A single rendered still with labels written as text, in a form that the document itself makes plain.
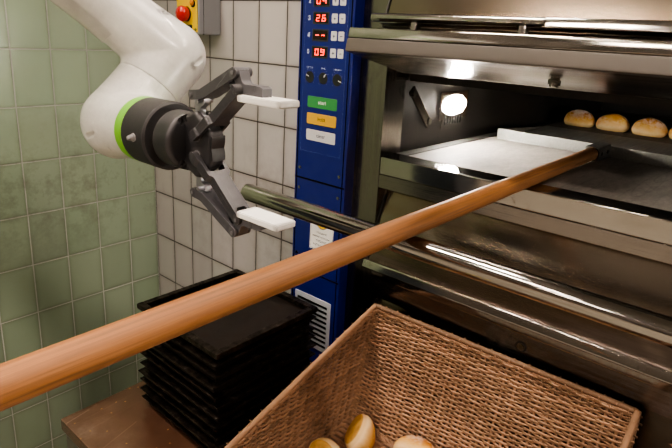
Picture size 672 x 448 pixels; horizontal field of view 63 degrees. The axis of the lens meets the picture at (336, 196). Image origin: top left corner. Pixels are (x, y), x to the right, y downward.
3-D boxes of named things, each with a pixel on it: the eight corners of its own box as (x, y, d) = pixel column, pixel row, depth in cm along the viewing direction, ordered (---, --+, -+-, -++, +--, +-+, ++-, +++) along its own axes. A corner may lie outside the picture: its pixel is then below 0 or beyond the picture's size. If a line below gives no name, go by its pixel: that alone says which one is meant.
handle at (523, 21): (364, 42, 105) (369, 44, 106) (535, 53, 84) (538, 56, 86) (371, 11, 104) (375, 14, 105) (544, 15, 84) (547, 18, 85)
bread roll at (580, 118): (560, 124, 185) (562, 108, 184) (566, 123, 190) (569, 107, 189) (591, 129, 179) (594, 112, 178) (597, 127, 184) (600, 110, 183)
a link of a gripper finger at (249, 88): (242, 92, 64) (242, 66, 63) (272, 97, 61) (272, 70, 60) (232, 93, 63) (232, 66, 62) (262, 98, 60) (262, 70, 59)
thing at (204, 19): (198, 34, 154) (198, -5, 151) (221, 35, 148) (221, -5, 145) (175, 33, 149) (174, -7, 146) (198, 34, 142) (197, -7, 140)
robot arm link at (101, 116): (107, 165, 88) (50, 123, 80) (152, 104, 92) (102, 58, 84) (156, 183, 80) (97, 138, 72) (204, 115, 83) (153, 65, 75)
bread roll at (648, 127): (628, 134, 172) (631, 116, 171) (632, 132, 177) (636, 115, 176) (664, 139, 166) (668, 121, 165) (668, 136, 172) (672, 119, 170)
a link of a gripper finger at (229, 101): (217, 141, 71) (213, 132, 71) (262, 89, 64) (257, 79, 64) (191, 144, 68) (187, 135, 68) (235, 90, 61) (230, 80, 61)
